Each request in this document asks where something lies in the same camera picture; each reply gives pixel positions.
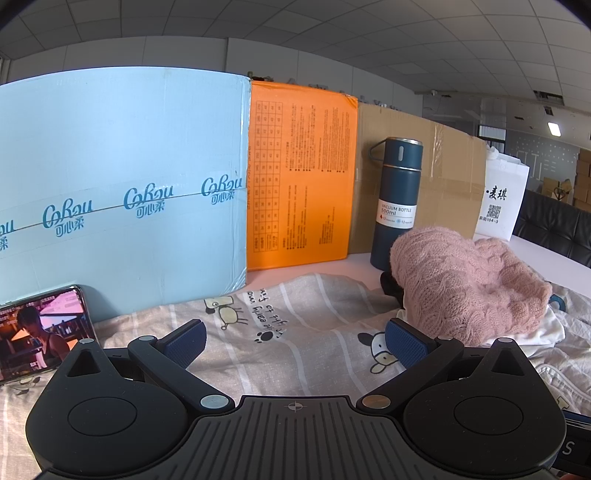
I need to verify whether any brown cardboard box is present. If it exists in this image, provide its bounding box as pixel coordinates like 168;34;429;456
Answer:
348;102;490;254

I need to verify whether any dark blue vacuum bottle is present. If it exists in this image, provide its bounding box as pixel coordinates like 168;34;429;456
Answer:
368;137;424;270

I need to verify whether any pink knitted sweater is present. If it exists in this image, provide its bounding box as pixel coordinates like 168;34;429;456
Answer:
389;226;553;347

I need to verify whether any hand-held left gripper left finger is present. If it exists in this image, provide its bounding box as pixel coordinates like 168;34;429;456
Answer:
59;319;235;412

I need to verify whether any white folded garment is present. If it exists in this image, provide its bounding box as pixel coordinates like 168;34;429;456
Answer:
397;302;566;348

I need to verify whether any black sofa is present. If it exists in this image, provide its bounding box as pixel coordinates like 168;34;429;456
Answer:
512;189;591;269

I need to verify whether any smartphone with lit screen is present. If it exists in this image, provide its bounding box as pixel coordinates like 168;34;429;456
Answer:
0;285;98;387

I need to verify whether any printed cartoon blanket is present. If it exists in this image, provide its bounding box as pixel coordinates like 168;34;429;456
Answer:
0;272;591;418

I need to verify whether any black cloth item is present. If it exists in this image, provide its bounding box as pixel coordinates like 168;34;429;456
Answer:
379;270;406;298

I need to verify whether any large light blue box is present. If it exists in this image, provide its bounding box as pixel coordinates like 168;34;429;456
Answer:
0;68;252;308

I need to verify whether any orange cardboard box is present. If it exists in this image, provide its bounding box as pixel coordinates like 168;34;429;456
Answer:
247;79;360;272

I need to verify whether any white paper bag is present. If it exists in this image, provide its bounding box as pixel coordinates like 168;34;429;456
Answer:
472;148;531;241

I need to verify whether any stack of cardboard boxes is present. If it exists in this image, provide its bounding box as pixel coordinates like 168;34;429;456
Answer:
538;148;591;207

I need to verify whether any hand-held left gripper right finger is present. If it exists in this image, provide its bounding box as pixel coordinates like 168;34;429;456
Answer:
358;318;533;412

